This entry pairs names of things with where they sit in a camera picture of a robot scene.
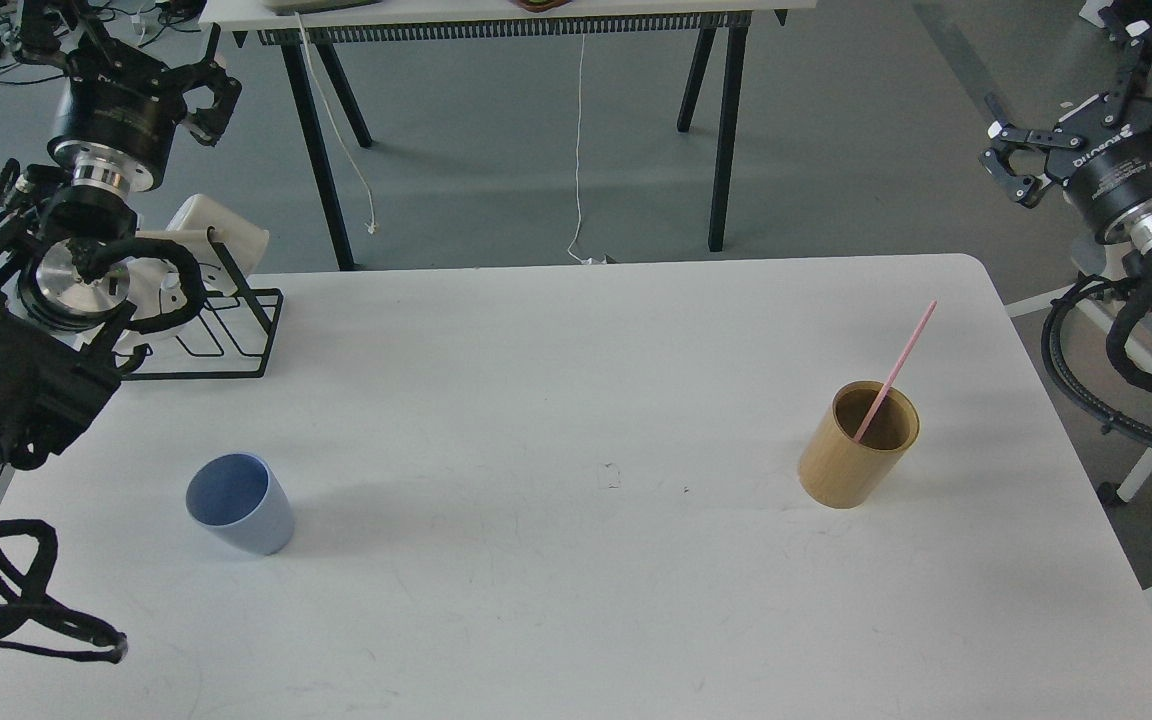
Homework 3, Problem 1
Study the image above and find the background white table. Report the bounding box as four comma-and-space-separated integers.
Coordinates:
198, 0, 819, 272

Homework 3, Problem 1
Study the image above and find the white hanging cable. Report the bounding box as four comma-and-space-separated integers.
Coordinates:
566, 35, 605, 266

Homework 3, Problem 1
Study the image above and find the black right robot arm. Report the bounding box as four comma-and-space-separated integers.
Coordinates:
980, 8, 1152, 448

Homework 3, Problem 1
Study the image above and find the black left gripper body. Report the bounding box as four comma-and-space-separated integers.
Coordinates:
47, 47, 198, 194

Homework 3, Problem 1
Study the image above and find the white cable left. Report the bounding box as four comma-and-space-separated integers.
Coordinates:
294, 12, 380, 237

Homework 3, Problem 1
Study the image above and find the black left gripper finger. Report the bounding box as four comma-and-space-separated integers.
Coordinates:
180, 61, 242, 147

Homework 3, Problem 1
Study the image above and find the pink chopstick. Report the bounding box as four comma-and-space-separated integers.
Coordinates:
851, 300, 940, 445

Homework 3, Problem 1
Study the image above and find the bamboo cylinder holder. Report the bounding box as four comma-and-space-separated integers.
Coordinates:
797, 381, 922, 509

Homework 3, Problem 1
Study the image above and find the black wire dish rack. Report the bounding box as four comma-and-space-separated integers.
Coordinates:
115, 243, 285, 381

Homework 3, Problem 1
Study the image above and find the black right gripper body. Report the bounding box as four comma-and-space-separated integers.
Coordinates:
1053, 96, 1152, 243

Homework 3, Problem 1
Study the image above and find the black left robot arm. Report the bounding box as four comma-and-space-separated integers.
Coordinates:
0, 41, 241, 664

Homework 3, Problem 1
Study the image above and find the blue plastic cup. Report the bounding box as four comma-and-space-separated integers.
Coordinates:
185, 452, 296, 556

